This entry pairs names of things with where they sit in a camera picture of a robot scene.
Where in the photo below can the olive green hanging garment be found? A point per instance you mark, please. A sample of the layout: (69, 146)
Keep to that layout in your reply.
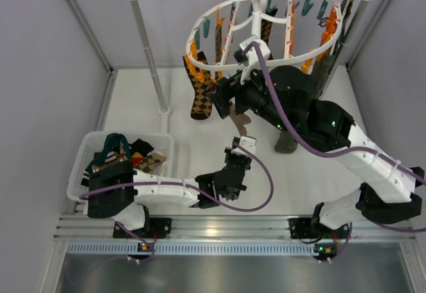
(320, 72)

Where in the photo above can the white plastic laundry basket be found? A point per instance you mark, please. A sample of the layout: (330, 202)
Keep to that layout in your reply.
(94, 142)

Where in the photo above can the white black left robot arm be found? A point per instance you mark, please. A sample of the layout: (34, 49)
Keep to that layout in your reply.
(123, 192)

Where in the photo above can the brown black argyle sock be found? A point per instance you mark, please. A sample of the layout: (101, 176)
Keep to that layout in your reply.
(266, 29)

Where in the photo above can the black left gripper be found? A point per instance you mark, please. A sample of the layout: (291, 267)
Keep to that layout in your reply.
(237, 161)

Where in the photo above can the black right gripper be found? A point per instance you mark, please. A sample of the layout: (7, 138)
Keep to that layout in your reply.
(224, 90)

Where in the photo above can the tan sock with maroon stripes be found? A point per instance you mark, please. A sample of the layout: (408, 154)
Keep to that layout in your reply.
(112, 158)

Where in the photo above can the beige brown argyle sock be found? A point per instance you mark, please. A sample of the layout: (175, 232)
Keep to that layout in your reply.
(218, 42)
(152, 163)

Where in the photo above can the dark yellow argyle sock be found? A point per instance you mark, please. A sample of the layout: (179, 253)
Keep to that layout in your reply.
(202, 105)

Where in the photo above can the white round clip hanger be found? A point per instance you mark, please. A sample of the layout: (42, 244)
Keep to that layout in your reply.
(275, 8)

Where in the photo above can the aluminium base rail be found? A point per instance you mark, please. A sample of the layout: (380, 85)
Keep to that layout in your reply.
(80, 227)

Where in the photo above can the black sock in basket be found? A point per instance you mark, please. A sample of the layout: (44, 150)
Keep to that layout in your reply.
(141, 147)

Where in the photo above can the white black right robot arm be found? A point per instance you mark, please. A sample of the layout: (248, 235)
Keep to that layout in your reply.
(387, 192)

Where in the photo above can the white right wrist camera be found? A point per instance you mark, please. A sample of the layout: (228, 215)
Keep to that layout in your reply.
(248, 55)

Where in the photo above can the teal reindeer sock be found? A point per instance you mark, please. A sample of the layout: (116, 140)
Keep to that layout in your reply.
(113, 142)

